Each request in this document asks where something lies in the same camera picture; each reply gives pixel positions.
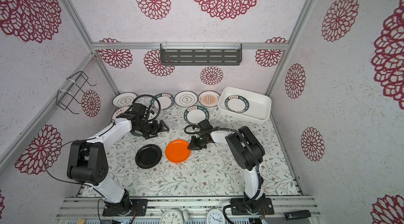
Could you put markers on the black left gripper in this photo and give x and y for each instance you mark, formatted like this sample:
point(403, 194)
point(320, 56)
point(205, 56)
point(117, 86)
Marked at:
point(155, 129)

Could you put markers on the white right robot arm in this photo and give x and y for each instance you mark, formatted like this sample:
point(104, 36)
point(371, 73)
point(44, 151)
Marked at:
point(248, 153)

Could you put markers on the orange sunburst plate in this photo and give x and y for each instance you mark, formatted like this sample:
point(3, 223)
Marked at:
point(209, 98)
point(119, 112)

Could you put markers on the white cloud pattern plate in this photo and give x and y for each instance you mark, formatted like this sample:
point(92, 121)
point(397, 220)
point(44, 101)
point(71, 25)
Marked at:
point(186, 99)

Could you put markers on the black plastic plate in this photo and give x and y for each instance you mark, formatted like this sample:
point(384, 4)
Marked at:
point(148, 156)

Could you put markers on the green rim plate back row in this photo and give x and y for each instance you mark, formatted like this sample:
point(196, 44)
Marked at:
point(166, 101)

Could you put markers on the white clock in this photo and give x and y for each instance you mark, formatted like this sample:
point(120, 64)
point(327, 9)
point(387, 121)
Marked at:
point(215, 216)
point(172, 216)

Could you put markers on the white plastic bin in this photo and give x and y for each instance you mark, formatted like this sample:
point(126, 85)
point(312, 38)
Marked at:
point(259, 110)

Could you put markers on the black clip on rail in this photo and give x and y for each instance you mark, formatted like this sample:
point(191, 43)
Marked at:
point(297, 215)

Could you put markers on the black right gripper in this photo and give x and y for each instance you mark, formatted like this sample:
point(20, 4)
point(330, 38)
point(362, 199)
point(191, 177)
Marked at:
point(194, 146)

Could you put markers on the left white clock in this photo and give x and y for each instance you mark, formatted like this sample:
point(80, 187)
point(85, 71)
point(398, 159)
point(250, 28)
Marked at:
point(172, 216)

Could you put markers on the orange plastic plate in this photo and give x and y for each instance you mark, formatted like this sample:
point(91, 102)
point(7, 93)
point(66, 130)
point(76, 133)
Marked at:
point(177, 151)

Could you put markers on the black wire wall rack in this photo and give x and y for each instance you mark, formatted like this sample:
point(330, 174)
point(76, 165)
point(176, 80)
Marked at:
point(67, 95)

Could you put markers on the small green rim plate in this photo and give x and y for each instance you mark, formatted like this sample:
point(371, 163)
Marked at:
point(196, 114)

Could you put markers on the right white clock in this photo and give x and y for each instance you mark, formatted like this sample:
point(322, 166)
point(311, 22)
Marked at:
point(215, 216)

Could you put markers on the grey wall shelf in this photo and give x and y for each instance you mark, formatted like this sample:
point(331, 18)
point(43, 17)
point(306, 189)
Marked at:
point(201, 56)

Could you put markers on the white cloud plate far left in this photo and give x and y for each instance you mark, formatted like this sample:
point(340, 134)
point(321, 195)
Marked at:
point(124, 99)

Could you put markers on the large green rim plate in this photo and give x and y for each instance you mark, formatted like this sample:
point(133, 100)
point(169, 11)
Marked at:
point(237, 104)

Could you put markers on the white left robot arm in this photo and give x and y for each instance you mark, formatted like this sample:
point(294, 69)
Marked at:
point(88, 164)

